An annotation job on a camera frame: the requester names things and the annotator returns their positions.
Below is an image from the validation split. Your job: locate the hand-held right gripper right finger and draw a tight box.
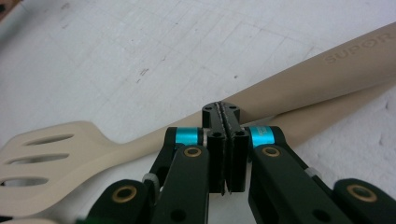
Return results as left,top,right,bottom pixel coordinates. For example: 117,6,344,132
221,102,276,194

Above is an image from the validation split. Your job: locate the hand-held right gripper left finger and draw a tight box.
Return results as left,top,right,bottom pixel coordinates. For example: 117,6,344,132
173,102,231,196

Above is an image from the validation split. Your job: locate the beige perforated skimmer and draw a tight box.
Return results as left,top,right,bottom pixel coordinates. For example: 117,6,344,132
0,78,396,224

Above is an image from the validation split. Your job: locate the beige slotted spatula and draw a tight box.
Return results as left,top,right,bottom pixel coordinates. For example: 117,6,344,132
0,21,396,218

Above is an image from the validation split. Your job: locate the white foam board mat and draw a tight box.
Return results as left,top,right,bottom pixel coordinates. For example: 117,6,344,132
0,0,396,224

